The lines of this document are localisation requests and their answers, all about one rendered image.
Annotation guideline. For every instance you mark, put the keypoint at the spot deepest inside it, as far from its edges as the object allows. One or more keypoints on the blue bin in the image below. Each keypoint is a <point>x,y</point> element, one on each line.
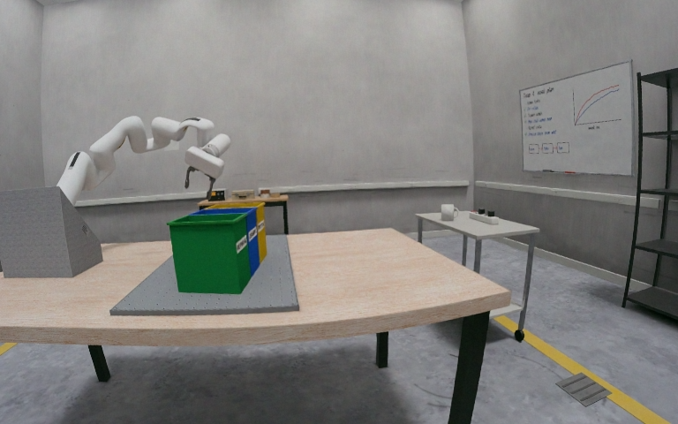
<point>251,228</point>

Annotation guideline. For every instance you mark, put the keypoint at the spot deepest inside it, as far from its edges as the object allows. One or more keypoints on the yellow open bin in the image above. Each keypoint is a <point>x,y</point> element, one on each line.
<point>260,223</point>

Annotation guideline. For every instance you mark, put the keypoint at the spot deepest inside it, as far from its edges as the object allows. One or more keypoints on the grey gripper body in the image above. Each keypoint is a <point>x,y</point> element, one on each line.
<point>207,163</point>

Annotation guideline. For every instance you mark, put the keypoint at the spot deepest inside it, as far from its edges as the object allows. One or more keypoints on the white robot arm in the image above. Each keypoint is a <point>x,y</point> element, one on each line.
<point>80,173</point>

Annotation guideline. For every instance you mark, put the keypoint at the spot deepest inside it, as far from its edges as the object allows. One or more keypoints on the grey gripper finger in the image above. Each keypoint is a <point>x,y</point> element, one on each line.
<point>187,181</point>
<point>209,192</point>

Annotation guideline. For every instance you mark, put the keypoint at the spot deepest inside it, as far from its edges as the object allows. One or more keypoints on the green bin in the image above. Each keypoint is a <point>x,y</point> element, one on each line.
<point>211,256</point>

